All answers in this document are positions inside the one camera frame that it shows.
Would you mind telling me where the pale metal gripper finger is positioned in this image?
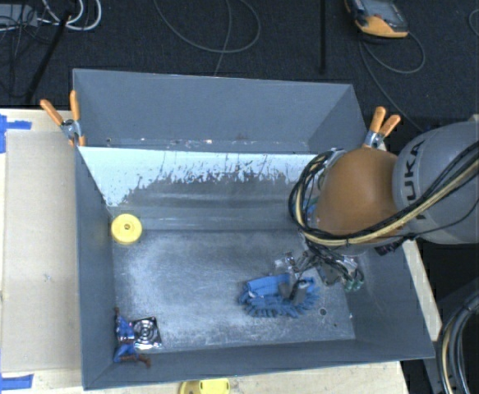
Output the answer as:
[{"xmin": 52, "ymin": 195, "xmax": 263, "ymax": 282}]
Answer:
[
  {"xmin": 279, "ymin": 278, "xmax": 310, "ymax": 304},
  {"xmin": 274, "ymin": 251, "xmax": 306, "ymax": 277}
]

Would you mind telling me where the blue noodle duster mitt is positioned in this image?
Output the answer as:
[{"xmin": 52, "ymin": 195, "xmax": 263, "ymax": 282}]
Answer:
[{"xmin": 237, "ymin": 273, "xmax": 321, "ymax": 319}]

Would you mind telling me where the grey metal bin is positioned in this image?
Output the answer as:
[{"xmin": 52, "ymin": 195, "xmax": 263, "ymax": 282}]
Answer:
[{"xmin": 71, "ymin": 67, "xmax": 436, "ymax": 392}]

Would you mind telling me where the silver square ringed plate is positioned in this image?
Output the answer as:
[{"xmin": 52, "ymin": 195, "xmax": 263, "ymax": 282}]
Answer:
[{"xmin": 130, "ymin": 316, "xmax": 164, "ymax": 350}]

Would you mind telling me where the yellow round disc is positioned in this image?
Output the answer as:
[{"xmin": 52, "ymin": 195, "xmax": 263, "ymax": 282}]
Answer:
[{"xmin": 110, "ymin": 213, "xmax": 144, "ymax": 246}]

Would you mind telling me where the blue toy figure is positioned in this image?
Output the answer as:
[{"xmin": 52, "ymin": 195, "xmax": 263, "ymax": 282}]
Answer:
[{"xmin": 112, "ymin": 307, "xmax": 152, "ymax": 369}]

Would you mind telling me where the pale wood flat board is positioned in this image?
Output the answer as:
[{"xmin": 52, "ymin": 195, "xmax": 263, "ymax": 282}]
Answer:
[{"xmin": 0, "ymin": 128, "xmax": 85, "ymax": 373}]

